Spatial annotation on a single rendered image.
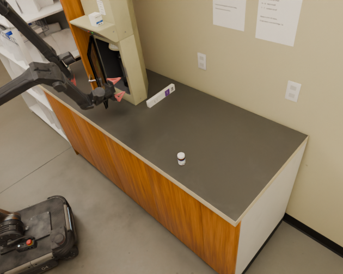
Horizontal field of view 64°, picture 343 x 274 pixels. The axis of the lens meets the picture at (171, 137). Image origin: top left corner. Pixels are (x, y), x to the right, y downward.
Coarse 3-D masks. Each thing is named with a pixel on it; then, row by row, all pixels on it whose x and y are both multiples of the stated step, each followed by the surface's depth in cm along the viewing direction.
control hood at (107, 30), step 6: (78, 18) 167; (84, 18) 166; (78, 24) 160; (84, 24) 158; (90, 24) 157; (102, 24) 155; (108, 24) 154; (114, 24) 153; (90, 30) 155; (96, 30) 149; (102, 30) 149; (108, 30) 152; (114, 30) 155; (102, 36) 158; (108, 36) 153; (114, 36) 156
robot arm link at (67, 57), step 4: (68, 52) 166; (52, 56) 160; (60, 56) 166; (64, 56) 165; (68, 56) 166; (72, 56) 170; (52, 60) 161; (56, 60) 162; (64, 60) 166; (68, 60) 167; (72, 60) 168; (68, 64) 169
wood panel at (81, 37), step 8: (64, 0) 164; (72, 0) 167; (80, 0) 170; (64, 8) 166; (72, 8) 169; (80, 8) 172; (72, 16) 171; (80, 16) 175; (72, 24) 173; (72, 32) 177; (80, 32) 179; (80, 40) 181; (88, 40) 186; (80, 48) 184; (88, 64) 193; (88, 72) 196
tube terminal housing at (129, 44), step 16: (112, 0) 146; (128, 0) 159; (112, 16) 151; (128, 16) 157; (128, 32) 162; (128, 48) 167; (128, 64) 172; (144, 64) 199; (128, 80) 179; (144, 80) 192; (128, 96) 191; (144, 96) 194
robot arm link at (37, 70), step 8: (32, 64) 106; (40, 64) 108; (48, 64) 111; (24, 72) 107; (32, 72) 106; (40, 72) 107; (48, 72) 110; (56, 72) 113; (16, 80) 108; (24, 80) 107; (32, 80) 106; (40, 80) 107; (48, 80) 109; (56, 80) 112; (0, 88) 110; (8, 88) 109; (16, 88) 108; (24, 88) 110; (0, 96) 110; (8, 96) 111; (0, 104) 115
